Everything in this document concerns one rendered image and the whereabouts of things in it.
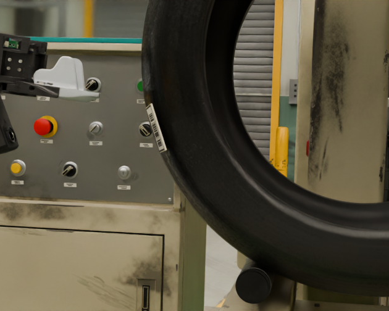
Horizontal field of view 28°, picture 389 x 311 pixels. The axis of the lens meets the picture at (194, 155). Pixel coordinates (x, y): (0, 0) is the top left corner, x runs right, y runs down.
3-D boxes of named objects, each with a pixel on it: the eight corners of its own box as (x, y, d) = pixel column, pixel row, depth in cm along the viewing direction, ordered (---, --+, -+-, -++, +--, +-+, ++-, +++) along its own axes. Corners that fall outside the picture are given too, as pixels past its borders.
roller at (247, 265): (254, 234, 132) (279, 226, 131) (263, 260, 132) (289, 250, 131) (229, 276, 98) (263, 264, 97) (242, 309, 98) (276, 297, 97)
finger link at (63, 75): (97, 60, 105) (33, 50, 106) (91, 103, 105) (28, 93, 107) (104, 62, 108) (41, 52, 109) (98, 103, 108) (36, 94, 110)
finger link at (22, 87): (55, 86, 105) (-5, 77, 106) (54, 97, 105) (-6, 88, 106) (67, 87, 109) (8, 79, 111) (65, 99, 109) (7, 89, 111)
